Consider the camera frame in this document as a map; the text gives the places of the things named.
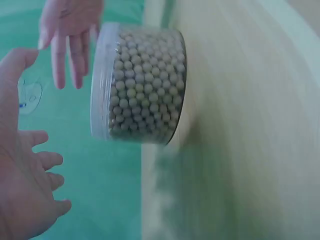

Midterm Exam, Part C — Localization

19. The person's right hand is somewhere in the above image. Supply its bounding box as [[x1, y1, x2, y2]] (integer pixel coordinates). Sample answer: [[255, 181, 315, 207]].
[[38, 0, 105, 91]]

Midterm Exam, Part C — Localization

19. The person's left hand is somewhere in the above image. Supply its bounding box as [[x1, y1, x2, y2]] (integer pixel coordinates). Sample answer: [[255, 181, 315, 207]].
[[0, 47, 73, 240]]

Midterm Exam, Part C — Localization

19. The clear plastic jar lid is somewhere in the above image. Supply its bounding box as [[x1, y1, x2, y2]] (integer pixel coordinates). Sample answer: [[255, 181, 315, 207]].
[[89, 21, 122, 142]]

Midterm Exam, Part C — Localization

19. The clear plastic jar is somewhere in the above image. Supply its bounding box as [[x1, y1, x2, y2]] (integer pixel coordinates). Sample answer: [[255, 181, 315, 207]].
[[89, 21, 194, 147]]

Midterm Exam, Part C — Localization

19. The pile of beige beads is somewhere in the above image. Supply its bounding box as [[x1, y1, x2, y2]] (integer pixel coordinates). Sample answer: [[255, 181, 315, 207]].
[[107, 25, 188, 146]]

